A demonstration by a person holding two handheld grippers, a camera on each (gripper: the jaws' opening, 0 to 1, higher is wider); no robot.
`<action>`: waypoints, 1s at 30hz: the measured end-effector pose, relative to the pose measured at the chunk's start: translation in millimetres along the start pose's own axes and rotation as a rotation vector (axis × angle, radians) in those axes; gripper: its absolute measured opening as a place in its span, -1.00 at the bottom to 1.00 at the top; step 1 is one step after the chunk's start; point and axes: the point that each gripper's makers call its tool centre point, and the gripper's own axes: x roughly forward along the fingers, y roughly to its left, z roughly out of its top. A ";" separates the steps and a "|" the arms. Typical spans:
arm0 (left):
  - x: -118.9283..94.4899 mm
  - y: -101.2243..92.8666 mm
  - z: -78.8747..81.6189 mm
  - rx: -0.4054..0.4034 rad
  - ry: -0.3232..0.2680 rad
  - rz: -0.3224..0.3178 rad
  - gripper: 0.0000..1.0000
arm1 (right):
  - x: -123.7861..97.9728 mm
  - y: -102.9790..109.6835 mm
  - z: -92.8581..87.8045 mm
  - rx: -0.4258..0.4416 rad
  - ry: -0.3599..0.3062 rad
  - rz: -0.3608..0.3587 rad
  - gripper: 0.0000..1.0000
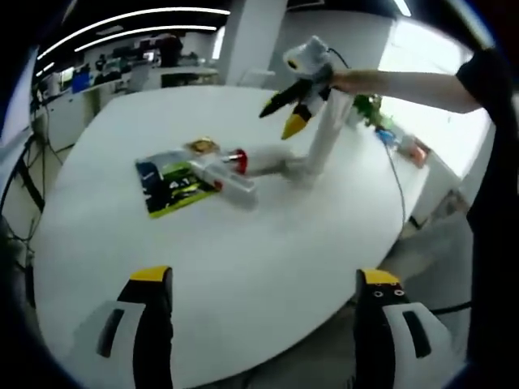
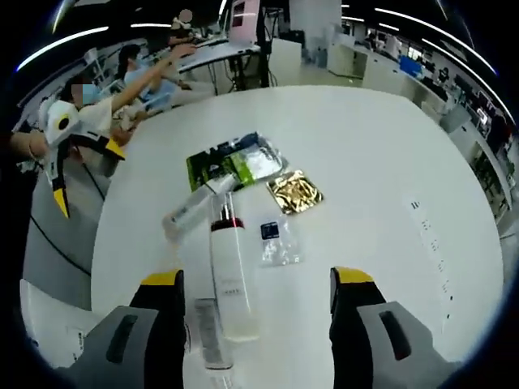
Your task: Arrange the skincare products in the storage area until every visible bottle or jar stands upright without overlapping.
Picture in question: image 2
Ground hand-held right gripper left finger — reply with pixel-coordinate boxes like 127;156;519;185
75;269;187;389

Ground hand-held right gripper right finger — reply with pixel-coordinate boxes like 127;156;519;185
328;266;451;389

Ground clear skincare bottle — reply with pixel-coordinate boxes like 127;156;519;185
193;297;237;372

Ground white red-collared skincare pump bottle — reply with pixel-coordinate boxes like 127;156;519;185
208;192;261;342

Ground dark green skincare sachet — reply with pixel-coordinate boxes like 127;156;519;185
185;148;257;194

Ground small clear skincare sachet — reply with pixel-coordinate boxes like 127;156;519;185
258;220;306;268

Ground white skincare tube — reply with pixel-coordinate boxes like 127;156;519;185
161;172;237;242

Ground gold foil skincare sachet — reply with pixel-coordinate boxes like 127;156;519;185
265;169;325;216

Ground black green snack bag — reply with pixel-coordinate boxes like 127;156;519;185
218;130;291;182

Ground white mesh chair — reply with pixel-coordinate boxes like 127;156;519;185
19;279;98;370

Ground white power strip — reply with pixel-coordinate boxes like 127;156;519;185
403;196;456;322

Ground large display screen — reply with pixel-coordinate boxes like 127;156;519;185
229;0;260;45

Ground blue plastic crate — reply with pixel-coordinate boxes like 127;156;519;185
399;55;425;77

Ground black cable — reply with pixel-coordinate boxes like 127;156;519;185
79;152;107;200
27;216;93;277

